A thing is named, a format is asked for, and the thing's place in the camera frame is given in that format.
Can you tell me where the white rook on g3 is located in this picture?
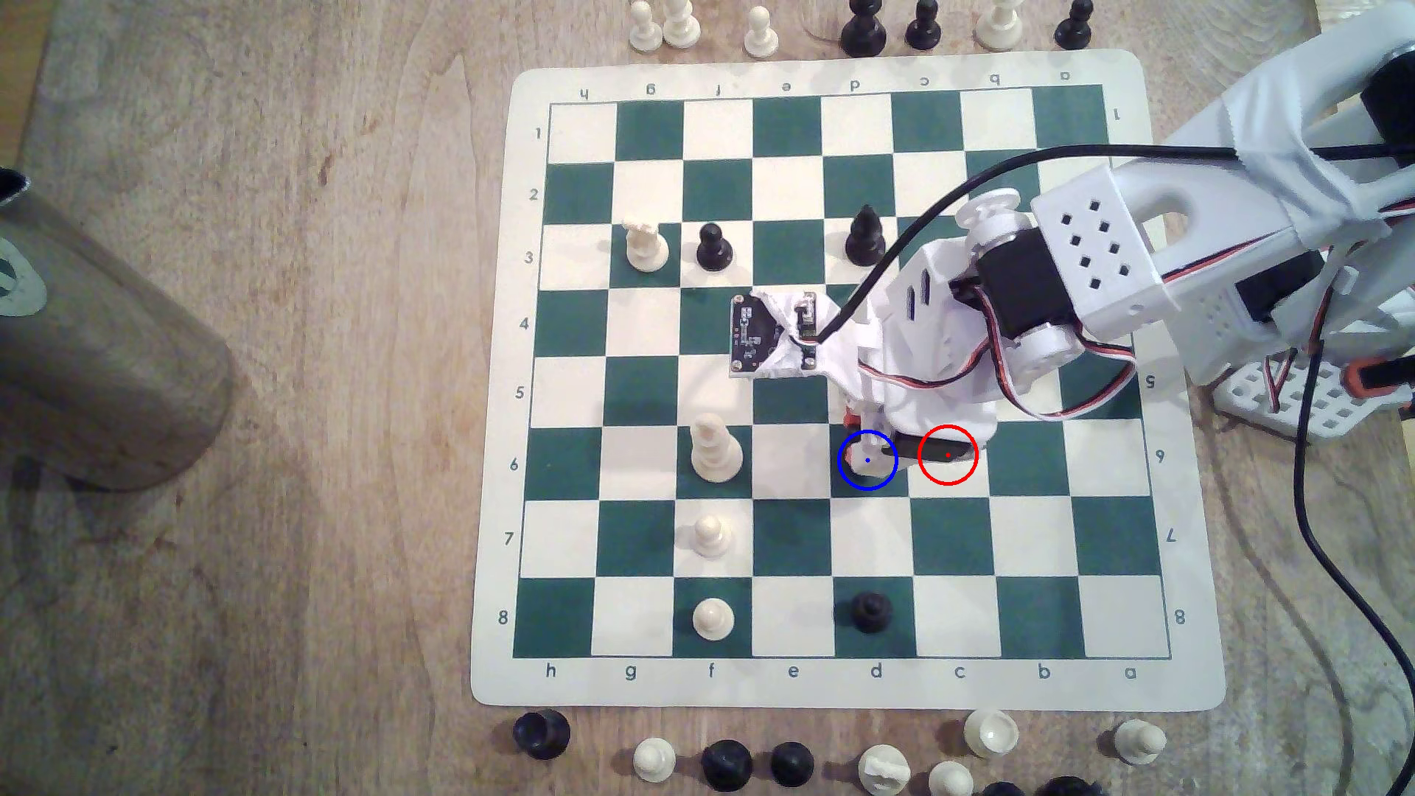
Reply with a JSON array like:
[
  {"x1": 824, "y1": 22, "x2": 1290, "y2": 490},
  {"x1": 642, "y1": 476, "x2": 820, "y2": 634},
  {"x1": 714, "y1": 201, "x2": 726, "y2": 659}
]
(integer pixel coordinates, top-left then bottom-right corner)
[{"x1": 623, "y1": 217, "x2": 671, "y2": 274}]

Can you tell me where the white perforated base plate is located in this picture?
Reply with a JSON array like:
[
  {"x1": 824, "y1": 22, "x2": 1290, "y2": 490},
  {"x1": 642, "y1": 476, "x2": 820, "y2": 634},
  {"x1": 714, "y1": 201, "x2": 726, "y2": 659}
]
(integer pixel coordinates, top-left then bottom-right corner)
[{"x1": 1210, "y1": 354, "x2": 1415, "y2": 444}]

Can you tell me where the white knight chess piece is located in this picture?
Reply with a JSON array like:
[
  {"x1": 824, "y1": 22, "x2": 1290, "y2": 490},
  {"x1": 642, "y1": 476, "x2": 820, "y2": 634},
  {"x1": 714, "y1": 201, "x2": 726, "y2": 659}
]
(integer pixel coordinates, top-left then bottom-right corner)
[{"x1": 858, "y1": 745, "x2": 912, "y2": 796}]

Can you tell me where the black camera circuit board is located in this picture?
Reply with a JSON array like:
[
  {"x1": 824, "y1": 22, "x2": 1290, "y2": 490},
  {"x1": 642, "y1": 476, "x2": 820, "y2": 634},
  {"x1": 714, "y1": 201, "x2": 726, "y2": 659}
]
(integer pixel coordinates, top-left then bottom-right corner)
[{"x1": 732, "y1": 290, "x2": 822, "y2": 383}]

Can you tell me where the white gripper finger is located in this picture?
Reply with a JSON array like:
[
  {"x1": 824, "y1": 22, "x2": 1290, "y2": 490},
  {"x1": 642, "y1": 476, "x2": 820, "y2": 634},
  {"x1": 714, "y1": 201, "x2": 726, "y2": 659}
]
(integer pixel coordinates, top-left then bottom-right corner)
[{"x1": 838, "y1": 429, "x2": 899, "y2": 489}]

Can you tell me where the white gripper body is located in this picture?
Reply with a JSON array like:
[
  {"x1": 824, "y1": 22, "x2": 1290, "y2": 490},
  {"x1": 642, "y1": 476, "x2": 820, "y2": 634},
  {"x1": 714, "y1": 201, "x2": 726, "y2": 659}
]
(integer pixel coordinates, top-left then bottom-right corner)
[{"x1": 845, "y1": 237, "x2": 1003, "y2": 441}]

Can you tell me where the green white chessboard mat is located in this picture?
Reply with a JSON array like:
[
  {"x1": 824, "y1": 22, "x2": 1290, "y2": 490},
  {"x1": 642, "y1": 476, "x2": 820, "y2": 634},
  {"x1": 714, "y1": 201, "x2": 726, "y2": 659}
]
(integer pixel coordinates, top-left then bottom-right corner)
[{"x1": 469, "y1": 49, "x2": 1229, "y2": 712}]

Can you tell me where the orange black clamp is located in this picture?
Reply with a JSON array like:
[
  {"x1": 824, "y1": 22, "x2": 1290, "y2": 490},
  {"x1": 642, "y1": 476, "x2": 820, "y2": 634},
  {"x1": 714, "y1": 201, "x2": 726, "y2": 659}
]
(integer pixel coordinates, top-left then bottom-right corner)
[{"x1": 1343, "y1": 356, "x2": 1415, "y2": 419}]

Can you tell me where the brown wooden cylinder post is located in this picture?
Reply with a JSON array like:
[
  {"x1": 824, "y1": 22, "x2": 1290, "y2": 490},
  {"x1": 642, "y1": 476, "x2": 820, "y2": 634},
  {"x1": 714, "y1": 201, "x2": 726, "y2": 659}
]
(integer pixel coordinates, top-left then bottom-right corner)
[{"x1": 0, "y1": 166, "x2": 239, "y2": 493}]

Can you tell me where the tall black queen piece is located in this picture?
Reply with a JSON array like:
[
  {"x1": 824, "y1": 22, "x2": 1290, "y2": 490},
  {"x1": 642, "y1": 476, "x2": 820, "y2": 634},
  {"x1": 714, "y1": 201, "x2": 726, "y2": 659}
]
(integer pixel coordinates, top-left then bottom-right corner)
[{"x1": 840, "y1": 0, "x2": 888, "y2": 59}]

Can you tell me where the red black servo wire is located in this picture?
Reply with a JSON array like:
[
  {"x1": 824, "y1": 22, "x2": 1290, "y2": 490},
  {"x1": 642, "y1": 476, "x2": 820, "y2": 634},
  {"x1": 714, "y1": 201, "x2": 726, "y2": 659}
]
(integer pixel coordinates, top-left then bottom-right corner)
[{"x1": 1260, "y1": 352, "x2": 1302, "y2": 411}]

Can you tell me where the tall white king piece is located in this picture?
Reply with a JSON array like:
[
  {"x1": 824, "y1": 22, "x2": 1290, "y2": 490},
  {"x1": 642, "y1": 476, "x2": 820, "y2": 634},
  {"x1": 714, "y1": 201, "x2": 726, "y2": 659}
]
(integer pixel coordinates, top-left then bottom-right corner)
[{"x1": 690, "y1": 416, "x2": 745, "y2": 484}]

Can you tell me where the black knight chess piece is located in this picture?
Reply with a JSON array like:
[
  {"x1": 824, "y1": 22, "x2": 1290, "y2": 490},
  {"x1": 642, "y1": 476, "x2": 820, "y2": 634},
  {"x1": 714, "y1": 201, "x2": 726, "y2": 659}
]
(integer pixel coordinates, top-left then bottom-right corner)
[{"x1": 701, "y1": 739, "x2": 754, "y2": 793}]

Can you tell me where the black rook chess piece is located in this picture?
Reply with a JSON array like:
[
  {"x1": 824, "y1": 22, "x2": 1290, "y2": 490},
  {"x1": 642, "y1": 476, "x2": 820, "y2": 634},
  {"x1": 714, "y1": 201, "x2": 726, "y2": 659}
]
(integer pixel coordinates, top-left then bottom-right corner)
[{"x1": 514, "y1": 710, "x2": 573, "y2": 761}]

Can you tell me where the black bishop chess piece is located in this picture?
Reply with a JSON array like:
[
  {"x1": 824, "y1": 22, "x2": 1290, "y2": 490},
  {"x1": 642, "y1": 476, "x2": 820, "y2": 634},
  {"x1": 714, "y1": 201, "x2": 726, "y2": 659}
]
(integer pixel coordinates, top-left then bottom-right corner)
[{"x1": 845, "y1": 204, "x2": 888, "y2": 268}]

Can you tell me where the white rook chess piece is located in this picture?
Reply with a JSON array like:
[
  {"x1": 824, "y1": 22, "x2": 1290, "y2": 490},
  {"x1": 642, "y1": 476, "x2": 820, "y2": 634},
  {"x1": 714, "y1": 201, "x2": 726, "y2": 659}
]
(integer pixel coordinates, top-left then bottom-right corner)
[
  {"x1": 964, "y1": 708, "x2": 1021, "y2": 760},
  {"x1": 976, "y1": 0, "x2": 1025, "y2": 51}
]

